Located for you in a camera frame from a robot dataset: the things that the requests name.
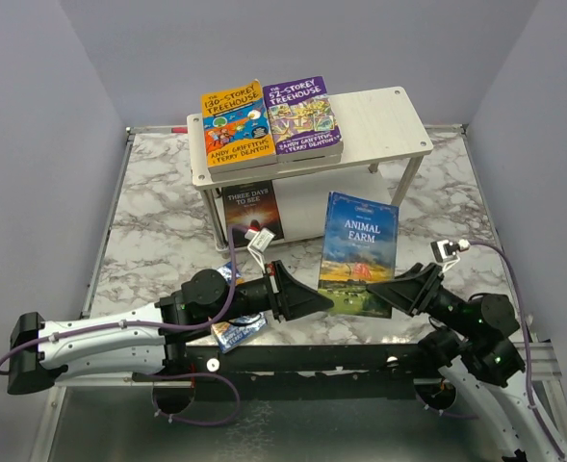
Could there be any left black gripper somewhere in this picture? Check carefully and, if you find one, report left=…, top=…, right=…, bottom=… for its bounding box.
left=210, top=261, right=334, bottom=325

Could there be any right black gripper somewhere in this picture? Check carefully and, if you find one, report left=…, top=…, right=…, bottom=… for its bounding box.
left=363, top=260, right=478, bottom=337

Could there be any blue Animal Farm book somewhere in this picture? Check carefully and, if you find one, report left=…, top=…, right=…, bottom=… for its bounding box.
left=318, top=192, right=399, bottom=319

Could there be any purple 117-Storey Treehouse book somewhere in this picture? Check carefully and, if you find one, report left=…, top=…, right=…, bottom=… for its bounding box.
left=210, top=163, right=279, bottom=182

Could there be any Little Women floral book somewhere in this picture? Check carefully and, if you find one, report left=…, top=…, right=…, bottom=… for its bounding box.
left=276, top=154, right=342, bottom=170

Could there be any purple 52-Storey Treehouse book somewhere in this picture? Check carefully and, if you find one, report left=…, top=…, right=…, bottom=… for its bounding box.
left=263, top=76, right=344, bottom=159

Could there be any yellow 130-Storey Treehouse book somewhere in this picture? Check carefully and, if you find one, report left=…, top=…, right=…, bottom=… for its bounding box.
left=200, top=80, right=276, bottom=176

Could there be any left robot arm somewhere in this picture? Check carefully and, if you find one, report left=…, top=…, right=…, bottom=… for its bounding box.
left=4, top=261, right=334, bottom=396

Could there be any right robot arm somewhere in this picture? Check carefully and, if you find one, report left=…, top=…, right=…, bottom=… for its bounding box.
left=367, top=264, right=567, bottom=461

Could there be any blue Storey Treehouse book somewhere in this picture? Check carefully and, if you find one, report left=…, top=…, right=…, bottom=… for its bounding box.
left=210, top=263, right=269, bottom=355

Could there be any Three Days To See book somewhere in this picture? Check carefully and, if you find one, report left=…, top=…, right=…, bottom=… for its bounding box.
left=222, top=180, right=284, bottom=247

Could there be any white wooden two-tier shelf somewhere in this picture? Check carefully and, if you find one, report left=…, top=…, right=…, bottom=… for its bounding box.
left=187, top=87, right=433, bottom=252

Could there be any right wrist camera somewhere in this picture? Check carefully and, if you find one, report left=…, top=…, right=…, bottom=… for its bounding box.
left=430, top=239, right=471, bottom=272

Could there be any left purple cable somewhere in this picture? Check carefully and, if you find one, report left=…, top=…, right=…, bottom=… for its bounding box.
left=0, top=223, right=268, bottom=427

